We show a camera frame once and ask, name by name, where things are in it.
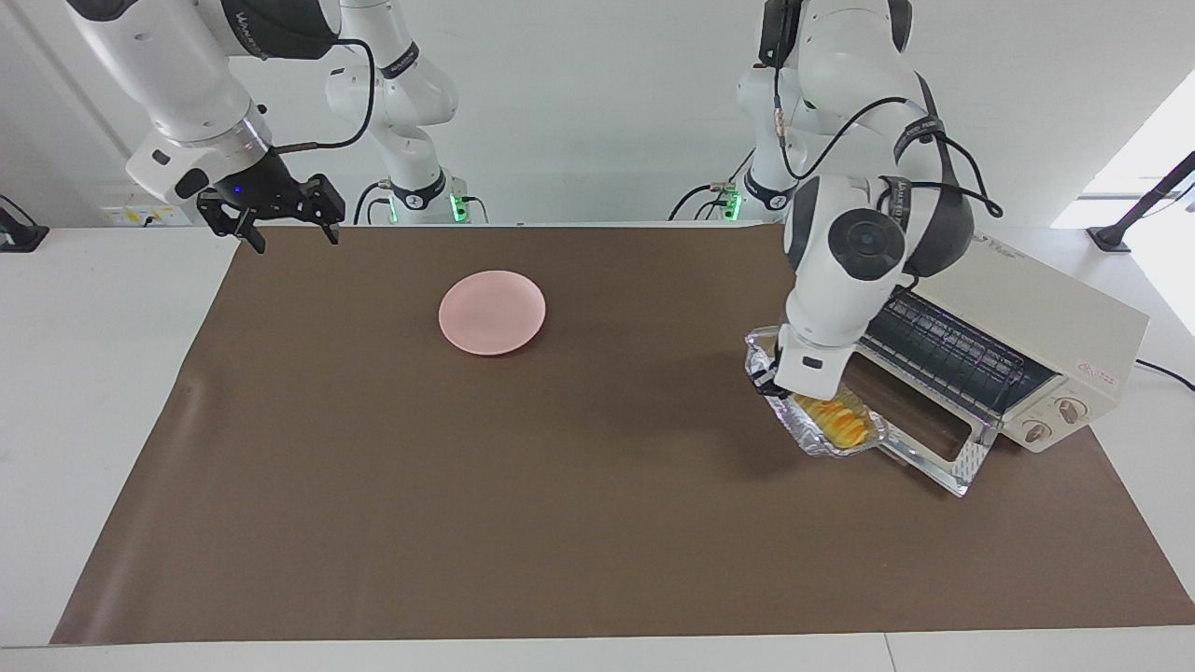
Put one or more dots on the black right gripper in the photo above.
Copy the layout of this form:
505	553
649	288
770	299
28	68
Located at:
266	187

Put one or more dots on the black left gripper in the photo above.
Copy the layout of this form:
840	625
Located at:
767	378

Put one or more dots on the aluminium foil tray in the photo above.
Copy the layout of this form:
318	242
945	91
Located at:
817	443

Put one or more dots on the sliced golden bread loaf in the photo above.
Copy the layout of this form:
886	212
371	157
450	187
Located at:
840	420

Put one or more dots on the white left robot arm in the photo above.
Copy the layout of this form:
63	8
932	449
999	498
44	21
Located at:
840	280

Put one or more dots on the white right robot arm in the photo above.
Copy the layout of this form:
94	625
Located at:
168	65

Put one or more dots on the glass oven door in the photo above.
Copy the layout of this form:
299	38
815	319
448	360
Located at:
971	462

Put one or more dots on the cream oven knob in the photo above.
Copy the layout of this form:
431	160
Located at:
1036	431
1072	411

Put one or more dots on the cream toaster oven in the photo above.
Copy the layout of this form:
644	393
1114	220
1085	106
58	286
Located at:
1046	317

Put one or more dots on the pink round plate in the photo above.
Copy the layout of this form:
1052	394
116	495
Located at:
492	313

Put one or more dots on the brown table mat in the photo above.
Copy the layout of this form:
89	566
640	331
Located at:
560	523

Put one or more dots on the black table clamp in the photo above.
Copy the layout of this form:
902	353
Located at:
19	235

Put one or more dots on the white wall socket box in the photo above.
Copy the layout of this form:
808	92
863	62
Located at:
140	210

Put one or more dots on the black camera stand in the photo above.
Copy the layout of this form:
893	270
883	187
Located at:
1134	210

